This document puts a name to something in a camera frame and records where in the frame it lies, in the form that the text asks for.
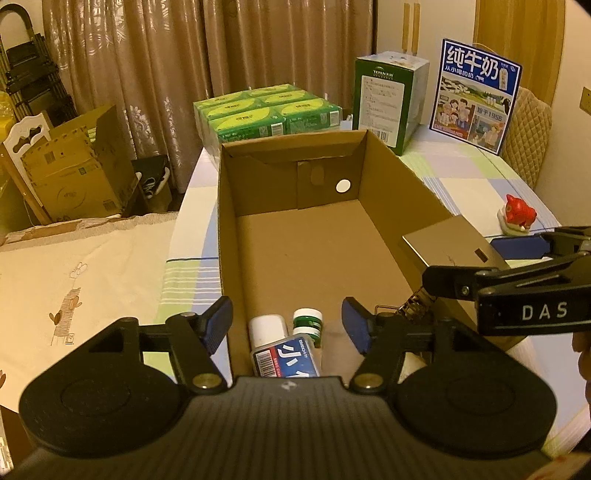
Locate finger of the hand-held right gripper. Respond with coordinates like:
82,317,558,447
422,251,591,301
490,225,591,260

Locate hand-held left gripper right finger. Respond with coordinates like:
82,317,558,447
341,296,485,393

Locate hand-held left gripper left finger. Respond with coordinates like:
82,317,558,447
111,295,234,395

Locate small green-capped white bottle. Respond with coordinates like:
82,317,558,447
292,308,324,347

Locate white bottle with blue label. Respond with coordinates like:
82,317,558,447
248,315,321,379

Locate cardboard box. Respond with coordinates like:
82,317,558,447
217,129,467,379

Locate person's right hand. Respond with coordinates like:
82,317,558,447
573,331,591,381

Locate red animal figurine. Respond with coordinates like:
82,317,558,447
496,194,539,235

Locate beige quilted chair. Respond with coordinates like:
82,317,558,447
501,87,553,188

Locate cream printed blanket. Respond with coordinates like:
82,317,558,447
0,212,181,416

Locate black shoe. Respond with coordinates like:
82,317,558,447
134,157,171,213

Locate blue milk carton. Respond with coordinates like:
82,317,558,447
429,38,523,155

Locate green and white carton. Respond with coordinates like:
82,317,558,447
353,52,430,155

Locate stacked cardboard boxes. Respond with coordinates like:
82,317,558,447
21,104,132,224

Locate pack of green tissue boxes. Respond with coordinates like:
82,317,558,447
193,84,345,148

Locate wooden door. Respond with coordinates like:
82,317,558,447
473,0,566,90

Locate brown patterned curtain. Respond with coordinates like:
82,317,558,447
41,0,375,192

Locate white wooden chair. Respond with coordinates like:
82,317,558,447
0,113,54,227

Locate black folding ladder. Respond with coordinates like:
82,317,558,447
0,0,79,127

